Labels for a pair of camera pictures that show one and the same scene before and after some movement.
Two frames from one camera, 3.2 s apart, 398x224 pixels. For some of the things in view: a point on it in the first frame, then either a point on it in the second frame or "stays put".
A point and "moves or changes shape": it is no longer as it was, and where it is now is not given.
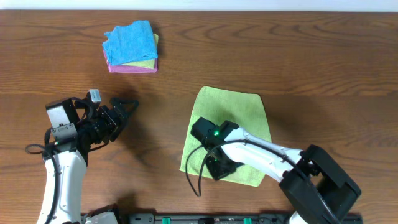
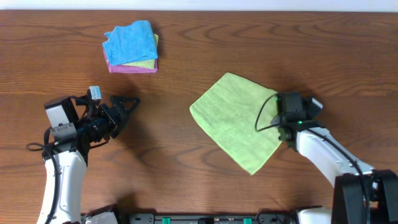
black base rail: x=222 y=218 stays put
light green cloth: x=245 y=110 moves or changes shape
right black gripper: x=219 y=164 → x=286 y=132
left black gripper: x=112 y=119 stays put
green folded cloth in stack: x=148 y=64 stays put
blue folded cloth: x=130 y=43 stays put
